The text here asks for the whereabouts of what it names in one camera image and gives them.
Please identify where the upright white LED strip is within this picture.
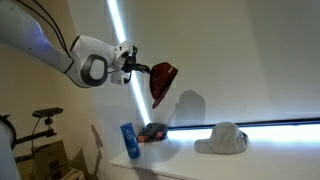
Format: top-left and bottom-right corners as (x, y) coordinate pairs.
(106, 0), (152, 126)

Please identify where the dark red baseball cap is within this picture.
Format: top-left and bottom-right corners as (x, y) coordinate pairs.
(148, 61), (179, 110)

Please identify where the black rail strip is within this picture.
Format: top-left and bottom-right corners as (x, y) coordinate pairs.
(166, 117), (320, 131)

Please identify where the brown cardboard box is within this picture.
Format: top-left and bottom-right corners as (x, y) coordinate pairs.
(31, 139), (73, 180)

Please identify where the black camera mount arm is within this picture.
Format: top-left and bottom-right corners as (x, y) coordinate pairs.
(12, 117), (57, 147)

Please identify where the light grey baseball cap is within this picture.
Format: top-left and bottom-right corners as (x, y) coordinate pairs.
(194, 121), (249, 155)

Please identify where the dark grey orange cap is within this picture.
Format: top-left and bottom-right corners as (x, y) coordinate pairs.
(137, 122), (169, 144)

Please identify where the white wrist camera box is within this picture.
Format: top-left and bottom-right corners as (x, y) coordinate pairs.
(110, 70), (132, 86)

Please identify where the blue tennis ball container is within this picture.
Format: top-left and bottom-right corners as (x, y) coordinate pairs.
(119, 122), (141, 160)

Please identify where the level white LED strip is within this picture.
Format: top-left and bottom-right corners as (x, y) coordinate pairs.
(166, 123), (320, 146)

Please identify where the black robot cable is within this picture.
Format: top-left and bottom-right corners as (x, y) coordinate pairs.
(16, 0), (73, 59)

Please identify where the black camera bar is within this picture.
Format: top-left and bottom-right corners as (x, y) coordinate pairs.
(32, 107), (64, 119)

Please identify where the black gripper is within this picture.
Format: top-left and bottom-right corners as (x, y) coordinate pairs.
(121, 45), (152, 75)

